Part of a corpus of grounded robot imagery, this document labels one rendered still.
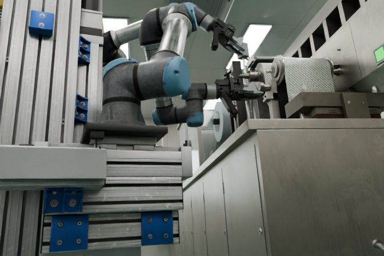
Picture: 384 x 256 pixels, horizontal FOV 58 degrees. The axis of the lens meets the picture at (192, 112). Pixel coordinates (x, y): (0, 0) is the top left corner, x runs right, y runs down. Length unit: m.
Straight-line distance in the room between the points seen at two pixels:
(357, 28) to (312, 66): 0.26
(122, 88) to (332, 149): 0.77
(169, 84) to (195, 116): 0.45
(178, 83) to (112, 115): 0.21
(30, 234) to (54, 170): 0.34
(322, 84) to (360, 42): 0.25
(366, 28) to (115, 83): 1.15
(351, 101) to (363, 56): 0.31
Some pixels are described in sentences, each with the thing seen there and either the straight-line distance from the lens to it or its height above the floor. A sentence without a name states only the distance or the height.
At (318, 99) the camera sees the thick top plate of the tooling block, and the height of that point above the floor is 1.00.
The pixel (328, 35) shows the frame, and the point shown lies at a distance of 2.02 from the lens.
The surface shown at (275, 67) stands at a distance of 1.72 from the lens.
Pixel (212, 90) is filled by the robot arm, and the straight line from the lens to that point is 1.49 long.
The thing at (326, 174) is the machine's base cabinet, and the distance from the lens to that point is 1.31.
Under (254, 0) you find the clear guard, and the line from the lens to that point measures 2.33.
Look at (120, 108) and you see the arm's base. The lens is 1.02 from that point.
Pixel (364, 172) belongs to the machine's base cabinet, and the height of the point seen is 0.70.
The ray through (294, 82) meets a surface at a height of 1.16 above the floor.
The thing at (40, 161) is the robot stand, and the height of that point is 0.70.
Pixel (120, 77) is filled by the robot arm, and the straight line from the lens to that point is 1.05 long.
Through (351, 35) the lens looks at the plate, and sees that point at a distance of 1.84.
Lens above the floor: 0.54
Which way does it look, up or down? 19 degrees up
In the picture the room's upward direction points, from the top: 3 degrees counter-clockwise
